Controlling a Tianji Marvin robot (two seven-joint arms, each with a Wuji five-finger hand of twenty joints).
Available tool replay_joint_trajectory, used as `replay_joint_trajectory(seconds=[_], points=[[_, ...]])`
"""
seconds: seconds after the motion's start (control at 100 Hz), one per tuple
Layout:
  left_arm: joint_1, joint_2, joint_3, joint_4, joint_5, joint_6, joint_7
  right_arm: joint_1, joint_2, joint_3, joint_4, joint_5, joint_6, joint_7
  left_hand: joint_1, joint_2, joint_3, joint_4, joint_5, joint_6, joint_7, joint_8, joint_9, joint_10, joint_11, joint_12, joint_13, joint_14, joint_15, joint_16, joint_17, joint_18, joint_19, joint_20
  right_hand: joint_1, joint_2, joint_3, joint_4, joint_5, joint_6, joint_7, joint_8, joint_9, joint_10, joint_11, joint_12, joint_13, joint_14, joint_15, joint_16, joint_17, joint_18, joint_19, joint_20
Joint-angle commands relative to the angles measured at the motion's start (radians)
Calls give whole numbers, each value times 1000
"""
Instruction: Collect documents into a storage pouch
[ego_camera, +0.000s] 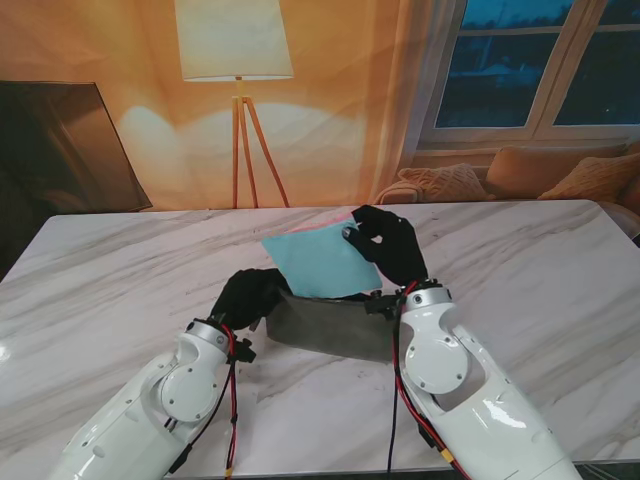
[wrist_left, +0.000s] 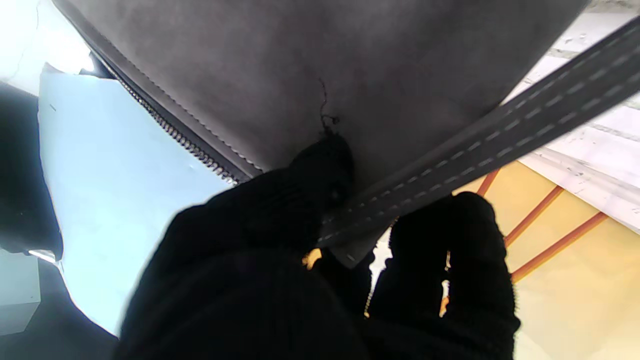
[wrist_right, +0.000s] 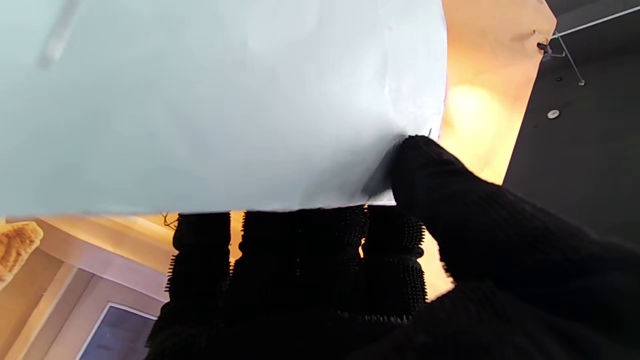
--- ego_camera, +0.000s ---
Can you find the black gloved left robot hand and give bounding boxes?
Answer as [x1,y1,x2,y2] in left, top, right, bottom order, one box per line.
[209,268,292,332]

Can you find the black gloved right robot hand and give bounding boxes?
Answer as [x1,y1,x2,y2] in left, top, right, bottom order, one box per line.
[351,204,430,290]

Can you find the pink paper document stack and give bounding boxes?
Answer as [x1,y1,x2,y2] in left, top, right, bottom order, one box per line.
[261,212,385,300]

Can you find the grey zippered storage pouch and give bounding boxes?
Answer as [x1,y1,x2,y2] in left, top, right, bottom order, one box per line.
[265,287,402,365]

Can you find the printed living room backdrop cloth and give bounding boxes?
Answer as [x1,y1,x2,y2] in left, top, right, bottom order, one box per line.
[0,0,640,246]

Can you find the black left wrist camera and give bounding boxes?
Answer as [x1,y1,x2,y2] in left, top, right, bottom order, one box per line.
[227,337,258,365]

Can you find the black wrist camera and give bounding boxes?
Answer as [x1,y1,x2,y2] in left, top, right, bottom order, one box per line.
[364,291,402,320]
[227,337,258,365]

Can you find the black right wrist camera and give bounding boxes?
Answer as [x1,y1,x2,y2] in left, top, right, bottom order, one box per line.
[364,291,402,320]

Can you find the red and black cable bundle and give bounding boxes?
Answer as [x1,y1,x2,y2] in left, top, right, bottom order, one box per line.
[387,281,464,480]
[221,324,242,480]

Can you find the black plug cable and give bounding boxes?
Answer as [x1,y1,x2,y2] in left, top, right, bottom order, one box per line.
[167,369,232,475]

